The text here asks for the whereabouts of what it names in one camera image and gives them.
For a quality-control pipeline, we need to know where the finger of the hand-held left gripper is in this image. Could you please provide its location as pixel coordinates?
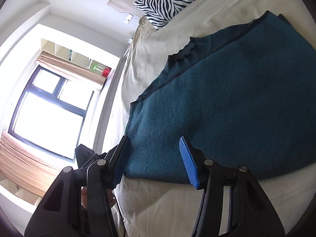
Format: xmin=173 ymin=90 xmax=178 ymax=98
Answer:
xmin=99 ymin=146 xmax=120 ymax=161

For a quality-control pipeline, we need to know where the zebra print pillow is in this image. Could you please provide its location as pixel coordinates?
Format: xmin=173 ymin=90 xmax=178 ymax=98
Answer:
xmin=133 ymin=0 xmax=224 ymax=29

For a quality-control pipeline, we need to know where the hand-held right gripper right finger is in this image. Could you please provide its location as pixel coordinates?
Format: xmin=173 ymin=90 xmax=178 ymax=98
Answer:
xmin=179 ymin=136 xmax=287 ymax=237

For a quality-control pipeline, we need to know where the beige curtain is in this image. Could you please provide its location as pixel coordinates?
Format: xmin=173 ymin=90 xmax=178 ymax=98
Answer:
xmin=0 ymin=132 xmax=65 ymax=198
xmin=36 ymin=51 xmax=104 ymax=90

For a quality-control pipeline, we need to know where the person's left hand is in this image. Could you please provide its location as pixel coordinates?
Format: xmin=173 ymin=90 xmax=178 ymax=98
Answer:
xmin=80 ymin=187 xmax=116 ymax=210

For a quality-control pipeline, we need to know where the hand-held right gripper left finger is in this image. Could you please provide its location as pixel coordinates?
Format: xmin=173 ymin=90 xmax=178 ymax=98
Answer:
xmin=25 ymin=135 xmax=131 ymax=237

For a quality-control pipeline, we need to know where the white low cabinet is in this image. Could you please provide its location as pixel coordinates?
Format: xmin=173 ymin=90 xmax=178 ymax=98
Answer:
xmin=0 ymin=178 xmax=44 ymax=207

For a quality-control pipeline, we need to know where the white wall shelf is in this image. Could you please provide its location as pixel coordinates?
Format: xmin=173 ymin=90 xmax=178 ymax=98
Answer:
xmin=41 ymin=38 xmax=115 ymax=79

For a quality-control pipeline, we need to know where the dark teal knit sweater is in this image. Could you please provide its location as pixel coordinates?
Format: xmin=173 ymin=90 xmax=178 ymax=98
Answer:
xmin=123 ymin=10 xmax=316 ymax=184

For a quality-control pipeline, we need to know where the black cable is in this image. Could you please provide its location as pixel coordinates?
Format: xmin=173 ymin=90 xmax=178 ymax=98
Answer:
xmin=114 ymin=194 xmax=126 ymax=237

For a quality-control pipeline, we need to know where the black framed window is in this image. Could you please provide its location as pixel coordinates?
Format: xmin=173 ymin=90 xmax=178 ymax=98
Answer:
xmin=7 ymin=64 xmax=95 ymax=163

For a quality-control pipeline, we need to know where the beige upholstered headboard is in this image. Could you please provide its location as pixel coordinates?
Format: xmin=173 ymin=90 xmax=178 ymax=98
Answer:
xmin=107 ymin=0 xmax=146 ymax=25

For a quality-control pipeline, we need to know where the bed with beige sheet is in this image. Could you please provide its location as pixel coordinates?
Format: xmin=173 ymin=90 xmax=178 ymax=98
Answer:
xmin=99 ymin=0 xmax=316 ymax=237

